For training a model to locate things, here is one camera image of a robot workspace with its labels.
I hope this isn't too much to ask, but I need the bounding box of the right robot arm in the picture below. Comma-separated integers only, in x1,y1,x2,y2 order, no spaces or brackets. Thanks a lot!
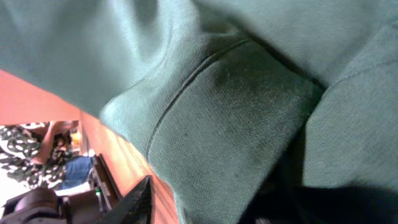
1,154,153,224

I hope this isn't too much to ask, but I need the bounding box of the green cloth garment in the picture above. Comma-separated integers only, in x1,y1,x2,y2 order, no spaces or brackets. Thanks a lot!
1,0,397,223

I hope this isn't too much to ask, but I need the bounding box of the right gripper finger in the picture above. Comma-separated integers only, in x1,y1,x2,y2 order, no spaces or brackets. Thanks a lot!
95,175,152,224

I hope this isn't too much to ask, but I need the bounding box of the person in patterned clothing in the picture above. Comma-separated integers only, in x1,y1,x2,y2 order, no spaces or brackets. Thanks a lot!
1,121,93,190

